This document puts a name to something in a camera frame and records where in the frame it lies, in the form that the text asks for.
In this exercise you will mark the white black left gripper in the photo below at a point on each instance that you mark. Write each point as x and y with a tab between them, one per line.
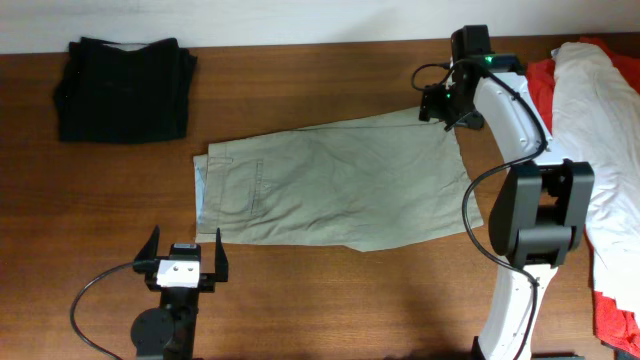
146	262

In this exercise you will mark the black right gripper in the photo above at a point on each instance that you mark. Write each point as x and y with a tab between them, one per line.
433	107

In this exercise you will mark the khaki shorts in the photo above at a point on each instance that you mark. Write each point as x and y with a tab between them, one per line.
369	184

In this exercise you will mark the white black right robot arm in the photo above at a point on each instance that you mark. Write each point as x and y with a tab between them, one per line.
539	215

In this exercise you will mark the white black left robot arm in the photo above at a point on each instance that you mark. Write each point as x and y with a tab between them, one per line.
168	330

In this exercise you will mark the white garment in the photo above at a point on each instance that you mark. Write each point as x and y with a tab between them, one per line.
595	117

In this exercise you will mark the black folded garment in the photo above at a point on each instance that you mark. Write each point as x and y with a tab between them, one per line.
121	93

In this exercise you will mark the red garment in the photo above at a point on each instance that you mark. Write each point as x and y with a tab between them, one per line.
616	328

